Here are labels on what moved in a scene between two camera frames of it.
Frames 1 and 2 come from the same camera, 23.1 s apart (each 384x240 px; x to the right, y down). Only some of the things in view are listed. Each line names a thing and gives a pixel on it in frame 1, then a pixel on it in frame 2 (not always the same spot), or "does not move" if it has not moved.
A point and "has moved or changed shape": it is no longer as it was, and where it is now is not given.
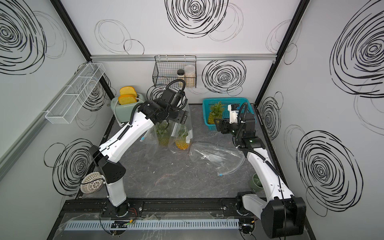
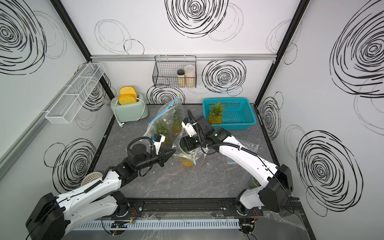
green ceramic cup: [255, 184] does not move
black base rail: [207, 206] does not move
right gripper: [224, 123] to [187, 144]
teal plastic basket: [208, 102] does not move
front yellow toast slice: [126, 99] does not move
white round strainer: [92, 182] does not move
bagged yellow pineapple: [181, 142] has moved or changed shape
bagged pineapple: [163, 136] to [177, 128]
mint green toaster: [123, 113] does not move
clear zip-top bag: [181, 135] has moved or changed shape
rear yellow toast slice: [128, 90] does not move
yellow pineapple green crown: [216, 112] does not move
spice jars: [190, 76] does not move
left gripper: [182, 117] to [162, 154]
